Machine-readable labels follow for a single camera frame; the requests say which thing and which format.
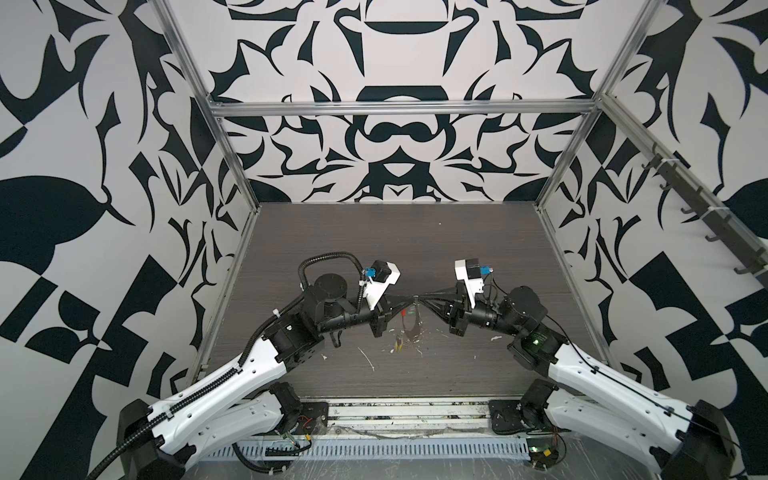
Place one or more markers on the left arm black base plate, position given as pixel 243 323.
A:
pixel 313 418

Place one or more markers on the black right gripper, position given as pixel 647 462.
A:
pixel 459 314

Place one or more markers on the aluminium corner post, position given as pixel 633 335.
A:
pixel 174 37
pixel 627 50

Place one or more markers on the aluminium horizontal frame bar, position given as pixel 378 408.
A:
pixel 227 110

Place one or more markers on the green lit circuit board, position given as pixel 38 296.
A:
pixel 543 453

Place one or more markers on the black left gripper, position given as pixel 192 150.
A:
pixel 378 315

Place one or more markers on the white slotted cable duct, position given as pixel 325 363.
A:
pixel 507 448

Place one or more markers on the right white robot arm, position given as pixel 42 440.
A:
pixel 577 392

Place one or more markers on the grey wall hook rack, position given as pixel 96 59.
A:
pixel 701 204

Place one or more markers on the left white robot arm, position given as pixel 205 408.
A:
pixel 247 395

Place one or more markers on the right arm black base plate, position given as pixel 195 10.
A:
pixel 509 417

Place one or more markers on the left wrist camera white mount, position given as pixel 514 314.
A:
pixel 377 278

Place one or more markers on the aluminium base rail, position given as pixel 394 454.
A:
pixel 406 416

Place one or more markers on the right aluminium corner post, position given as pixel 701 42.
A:
pixel 627 50

